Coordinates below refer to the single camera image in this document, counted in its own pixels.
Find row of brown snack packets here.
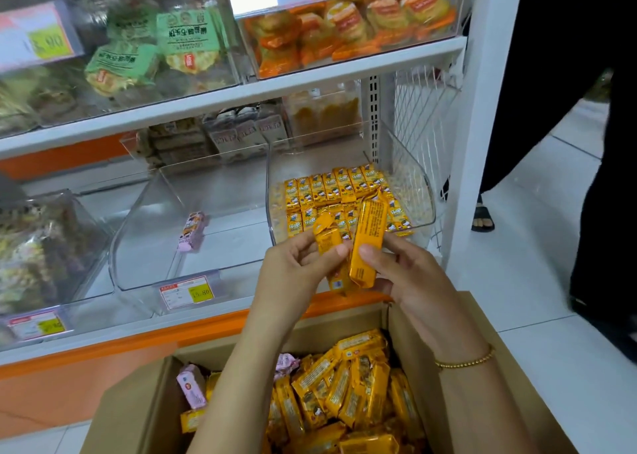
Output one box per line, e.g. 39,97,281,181
137,104,290,167

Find person's right forearm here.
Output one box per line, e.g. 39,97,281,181
435,342,542,454

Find long yellow snack packet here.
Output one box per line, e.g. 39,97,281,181
348,196,389,291

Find heap of green cracker packets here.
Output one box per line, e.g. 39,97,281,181
82,3,225,97

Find person's right hand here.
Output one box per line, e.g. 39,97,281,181
359,232,482,359

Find gold bead bracelet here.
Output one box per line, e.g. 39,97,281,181
434,345,496,370

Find white red price tag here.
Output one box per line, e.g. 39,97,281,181
6,308,67,341
159,275,221,312

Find person's left forearm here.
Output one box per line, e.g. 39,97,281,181
186,309,312,454

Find person's left hand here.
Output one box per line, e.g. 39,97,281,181
251,241,352,328

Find pink snack packet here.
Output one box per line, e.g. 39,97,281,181
274,353,301,381
179,212,206,253
176,363,208,410

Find brown cardboard box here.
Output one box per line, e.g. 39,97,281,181
80,291,579,454

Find heap of orange cracker packets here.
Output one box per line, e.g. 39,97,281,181
244,0,459,79

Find pile of yellow packets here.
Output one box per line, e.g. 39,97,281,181
179,328,429,454

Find white metal shelf unit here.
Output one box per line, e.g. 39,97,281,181
0,0,527,424

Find rows of yellow packets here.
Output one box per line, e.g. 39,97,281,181
284,165,415,238

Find clear plastic bin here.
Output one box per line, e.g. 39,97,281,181
0,189,114,316
0,0,249,138
265,119,437,246
108,164,273,291
211,0,471,81

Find heap of mixed snack bags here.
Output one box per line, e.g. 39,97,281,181
0,197,100,312

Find small yellow snack packet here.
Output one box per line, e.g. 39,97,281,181
312,211,350,257
326,255,357,296

